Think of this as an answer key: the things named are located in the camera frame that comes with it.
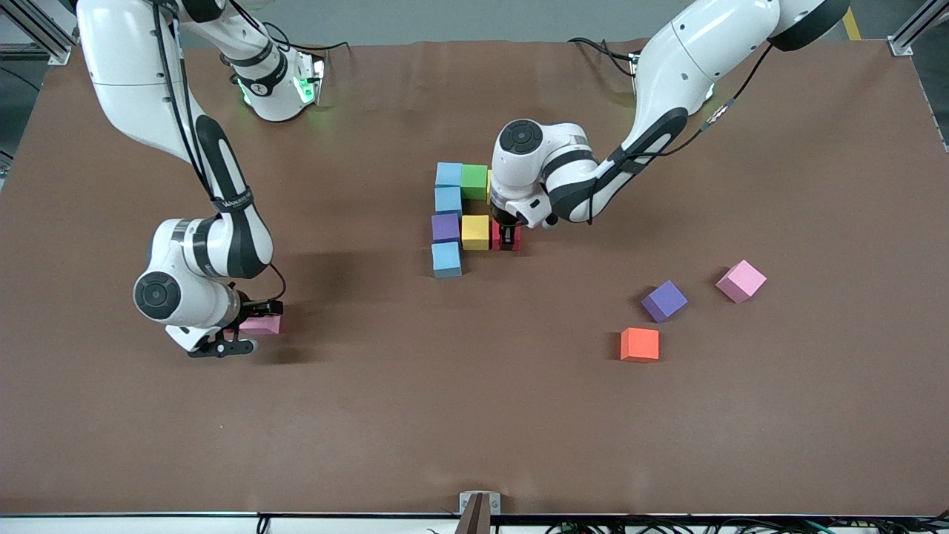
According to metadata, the green foam block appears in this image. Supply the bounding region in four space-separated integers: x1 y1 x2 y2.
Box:
461 164 490 201

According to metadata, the orange foam block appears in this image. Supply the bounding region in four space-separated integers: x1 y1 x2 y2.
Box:
621 327 661 363

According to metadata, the brown table cover sheet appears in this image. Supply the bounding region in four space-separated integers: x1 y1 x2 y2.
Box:
0 39 949 516

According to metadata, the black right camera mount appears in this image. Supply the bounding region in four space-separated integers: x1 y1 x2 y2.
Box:
237 299 286 320

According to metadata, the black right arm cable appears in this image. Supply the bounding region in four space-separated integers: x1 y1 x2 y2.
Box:
256 263 288 303

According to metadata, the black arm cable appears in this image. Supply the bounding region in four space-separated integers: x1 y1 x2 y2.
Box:
256 263 288 303
623 44 776 160

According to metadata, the black left base cable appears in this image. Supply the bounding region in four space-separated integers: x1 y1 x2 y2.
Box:
567 36 640 75

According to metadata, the black base cable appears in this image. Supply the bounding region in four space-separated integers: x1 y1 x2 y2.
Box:
567 36 640 75
230 0 349 54

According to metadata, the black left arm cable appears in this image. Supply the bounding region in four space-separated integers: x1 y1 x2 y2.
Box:
623 44 776 160

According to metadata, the black right base cable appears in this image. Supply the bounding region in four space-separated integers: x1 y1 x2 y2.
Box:
230 0 349 54

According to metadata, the grey metal bracket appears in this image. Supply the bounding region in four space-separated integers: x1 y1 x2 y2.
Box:
457 491 502 534

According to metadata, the aluminium frame profile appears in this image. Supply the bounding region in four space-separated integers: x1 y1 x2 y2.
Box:
888 0 949 58
0 0 73 66

